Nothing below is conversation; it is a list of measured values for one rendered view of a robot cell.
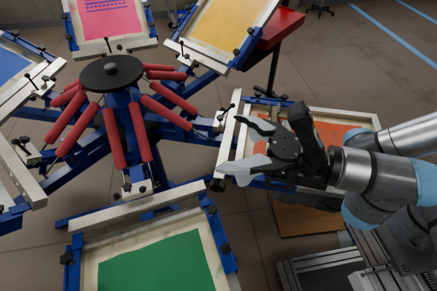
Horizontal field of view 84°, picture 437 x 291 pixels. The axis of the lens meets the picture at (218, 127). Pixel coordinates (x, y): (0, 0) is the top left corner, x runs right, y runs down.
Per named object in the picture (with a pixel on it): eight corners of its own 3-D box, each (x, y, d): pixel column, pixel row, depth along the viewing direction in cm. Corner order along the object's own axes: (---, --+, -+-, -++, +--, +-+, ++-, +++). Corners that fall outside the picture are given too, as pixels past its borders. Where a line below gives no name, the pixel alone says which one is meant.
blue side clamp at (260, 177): (293, 184, 120) (296, 177, 115) (294, 194, 117) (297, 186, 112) (233, 175, 124) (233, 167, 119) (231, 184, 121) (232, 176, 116)
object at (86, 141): (211, 91, 171) (210, 77, 162) (177, 192, 119) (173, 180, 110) (104, 79, 182) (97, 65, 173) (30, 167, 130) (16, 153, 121)
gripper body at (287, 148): (259, 186, 45) (328, 201, 43) (266, 153, 40) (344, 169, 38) (264, 156, 51) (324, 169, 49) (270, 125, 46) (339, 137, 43)
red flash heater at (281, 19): (261, 12, 243) (262, 0, 234) (303, 26, 223) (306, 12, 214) (221, 35, 212) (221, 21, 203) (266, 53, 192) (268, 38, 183)
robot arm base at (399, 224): (454, 249, 70) (481, 237, 63) (407, 259, 69) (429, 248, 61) (417, 201, 80) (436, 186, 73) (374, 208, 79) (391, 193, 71)
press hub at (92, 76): (188, 179, 230) (162, 48, 130) (175, 221, 203) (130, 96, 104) (147, 173, 235) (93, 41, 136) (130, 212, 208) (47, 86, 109)
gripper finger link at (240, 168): (221, 200, 41) (268, 184, 44) (222, 178, 37) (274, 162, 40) (214, 186, 43) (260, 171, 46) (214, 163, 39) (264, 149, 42)
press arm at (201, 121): (225, 126, 140) (226, 120, 137) (224, 134, 136) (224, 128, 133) (197, 122, 143) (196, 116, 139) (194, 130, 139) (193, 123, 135)
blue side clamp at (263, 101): (292, 108, 157) (294, 101, 152) (292, 114, 154) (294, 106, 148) (246, 103, 161) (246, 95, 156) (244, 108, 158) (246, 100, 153)
